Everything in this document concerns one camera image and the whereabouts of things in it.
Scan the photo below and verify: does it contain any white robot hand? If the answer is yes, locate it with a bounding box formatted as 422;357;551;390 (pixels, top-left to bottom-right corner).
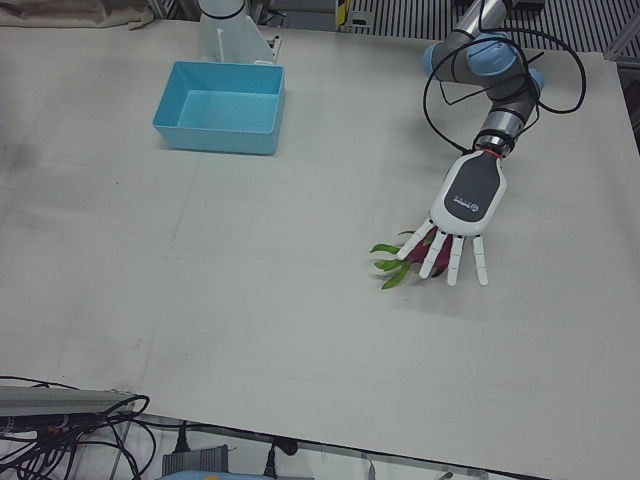
397;149;509;287

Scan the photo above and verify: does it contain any pink dragon fruit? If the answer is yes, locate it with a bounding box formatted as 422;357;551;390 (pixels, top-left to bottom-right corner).
369;229;454;291

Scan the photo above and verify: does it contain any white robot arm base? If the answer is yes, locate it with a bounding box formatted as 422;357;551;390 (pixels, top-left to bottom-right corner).
197;0;281;65

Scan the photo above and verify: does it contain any black slatted grille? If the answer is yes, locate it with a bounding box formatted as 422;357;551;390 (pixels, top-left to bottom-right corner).
349;0;640;54

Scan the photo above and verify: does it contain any blue plastic bin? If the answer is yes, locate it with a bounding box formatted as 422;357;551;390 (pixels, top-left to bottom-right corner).
151;60;287;157

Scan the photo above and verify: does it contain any grey power box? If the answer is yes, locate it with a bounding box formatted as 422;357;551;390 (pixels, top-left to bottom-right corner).
162;443;231;474

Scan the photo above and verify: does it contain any beige cloth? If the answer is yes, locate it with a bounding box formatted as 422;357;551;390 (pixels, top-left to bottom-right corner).
0;0;156;32

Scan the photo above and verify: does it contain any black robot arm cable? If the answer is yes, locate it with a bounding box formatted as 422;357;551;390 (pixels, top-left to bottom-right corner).
422;0;587;154

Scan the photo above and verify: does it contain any aluminium profile rail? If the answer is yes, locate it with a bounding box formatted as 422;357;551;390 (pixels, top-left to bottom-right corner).
0;384;139;416

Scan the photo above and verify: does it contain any black cable bundle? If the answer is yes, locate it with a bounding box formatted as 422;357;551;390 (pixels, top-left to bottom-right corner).
0;374;156;480

